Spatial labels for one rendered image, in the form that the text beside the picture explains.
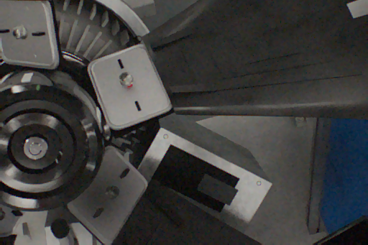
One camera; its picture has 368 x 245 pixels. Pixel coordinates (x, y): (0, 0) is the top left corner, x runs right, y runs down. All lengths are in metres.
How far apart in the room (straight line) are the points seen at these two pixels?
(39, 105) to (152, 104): 0.11
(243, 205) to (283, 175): 1.16
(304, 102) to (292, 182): 1.31
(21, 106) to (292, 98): 0.25
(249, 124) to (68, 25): 1.34
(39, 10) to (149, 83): 0.12
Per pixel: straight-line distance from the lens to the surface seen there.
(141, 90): 0.68
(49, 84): 0.63
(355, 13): 0.72
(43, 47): 0.66
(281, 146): 2.04
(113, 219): 0.71
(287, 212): 1.94
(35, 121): 0.63
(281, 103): 0.67
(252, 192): 0.83
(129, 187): 0.74
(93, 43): 0.77
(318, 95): 0.68
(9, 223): 0.76
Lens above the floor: 1.74
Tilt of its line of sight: 55 degrees down
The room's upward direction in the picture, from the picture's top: 10 degrees counter-clockwise
